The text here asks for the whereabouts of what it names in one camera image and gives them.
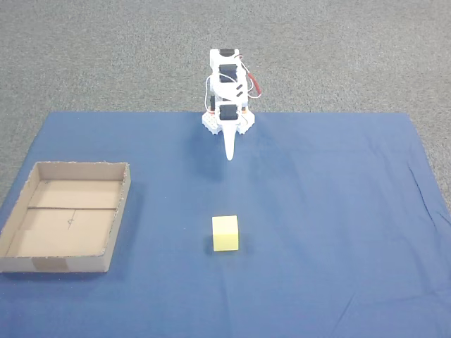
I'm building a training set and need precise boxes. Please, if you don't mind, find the yellow foam block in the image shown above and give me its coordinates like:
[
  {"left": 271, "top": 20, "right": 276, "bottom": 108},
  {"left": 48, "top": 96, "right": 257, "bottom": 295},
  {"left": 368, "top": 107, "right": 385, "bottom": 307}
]
[{"left": 211, "top": 215, "right": 240, "bottom": 253}]

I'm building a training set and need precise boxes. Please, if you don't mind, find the shallow cardboard box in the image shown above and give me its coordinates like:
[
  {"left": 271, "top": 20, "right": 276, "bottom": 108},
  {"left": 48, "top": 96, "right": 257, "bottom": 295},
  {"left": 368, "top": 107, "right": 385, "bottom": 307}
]
[{"left": 0, "top": 161, "right": 132, "bottom": 275}]

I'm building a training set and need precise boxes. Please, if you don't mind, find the blue cloth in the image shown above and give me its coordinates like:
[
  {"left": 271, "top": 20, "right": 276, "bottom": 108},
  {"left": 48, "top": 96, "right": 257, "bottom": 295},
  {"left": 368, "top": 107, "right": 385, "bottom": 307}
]
[{"left": 0, "top": 111, "right": 451, "bottom": 338}]

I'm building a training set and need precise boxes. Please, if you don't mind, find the red and white servo wire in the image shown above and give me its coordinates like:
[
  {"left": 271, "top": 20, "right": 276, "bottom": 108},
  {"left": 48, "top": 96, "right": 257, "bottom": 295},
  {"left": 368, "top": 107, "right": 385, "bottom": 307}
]
[{"left": 242, "top": 55, "right": 264, "bottom": 100}]

